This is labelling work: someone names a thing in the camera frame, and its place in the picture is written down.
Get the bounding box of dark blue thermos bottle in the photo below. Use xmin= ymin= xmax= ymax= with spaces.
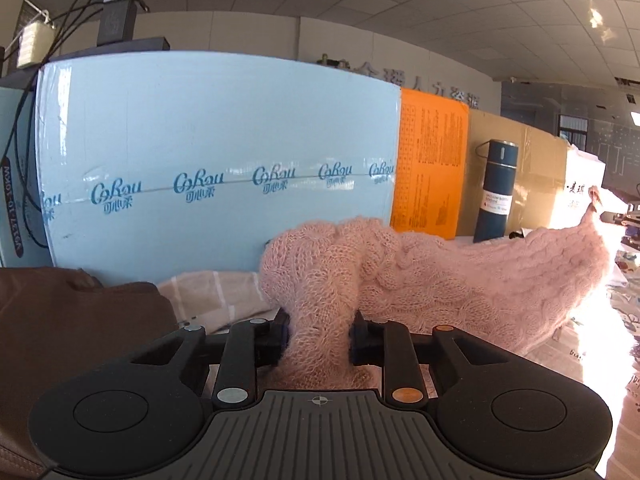
xmin=473 ymin=139 xmax=520 ymax=244

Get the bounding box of orange printed box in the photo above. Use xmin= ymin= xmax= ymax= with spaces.
xmin=389 ymin=87 xmax=471 ymax=240

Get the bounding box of brown cardboard box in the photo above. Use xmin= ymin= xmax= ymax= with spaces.
xmin=454 ymin=109 xmax=571 ymax=239

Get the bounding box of cartoon printed bedsheet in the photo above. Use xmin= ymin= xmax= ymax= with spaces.
xmin=158 ymin=245 xmax=640 ymax=480

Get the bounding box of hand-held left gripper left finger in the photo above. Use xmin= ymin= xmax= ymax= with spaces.
xmin=130 ymin=308 xmax=292 ymax=409

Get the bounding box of large light blue printed box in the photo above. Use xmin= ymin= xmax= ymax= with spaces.
xmin=36 ymin=50 xmax=403 ymax=272

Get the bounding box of pink knitted sweater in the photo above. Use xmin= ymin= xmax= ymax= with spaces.
xmin=259 ymin=186 xmax=615 ymax=392

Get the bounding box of white paper bag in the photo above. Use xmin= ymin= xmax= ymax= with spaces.
xmin=550 ymin=144 xmax=628 ymax=231

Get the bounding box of brown cloth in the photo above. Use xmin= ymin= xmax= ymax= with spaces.
xmin=0 ymin=266 xmax=182 ymax=480

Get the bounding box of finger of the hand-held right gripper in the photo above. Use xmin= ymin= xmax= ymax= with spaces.
xmin=601 ymin=210 xmax=640 ymax=229

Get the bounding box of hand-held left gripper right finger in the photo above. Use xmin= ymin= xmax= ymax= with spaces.
xmin=348 ymin=311 xmax=507 ymax=407

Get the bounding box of black device with cables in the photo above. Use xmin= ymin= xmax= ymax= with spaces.
xmin=0 ymin=0 xmax=171 ymax=92

